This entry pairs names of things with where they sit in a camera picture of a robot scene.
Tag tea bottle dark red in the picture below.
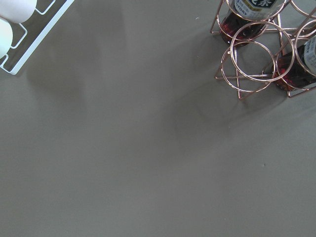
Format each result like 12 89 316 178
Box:
220 0 283 43

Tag tea bottle in rack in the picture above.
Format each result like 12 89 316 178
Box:
275 37 316 91

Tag pale green cup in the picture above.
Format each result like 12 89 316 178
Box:
0 18 13 58

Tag white cup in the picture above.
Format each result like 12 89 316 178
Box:
0 0 37 23

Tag copper wire bottle rack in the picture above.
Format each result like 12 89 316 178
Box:
210 0 316 99

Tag white wire cup rack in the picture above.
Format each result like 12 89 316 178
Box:
0 0 73 75

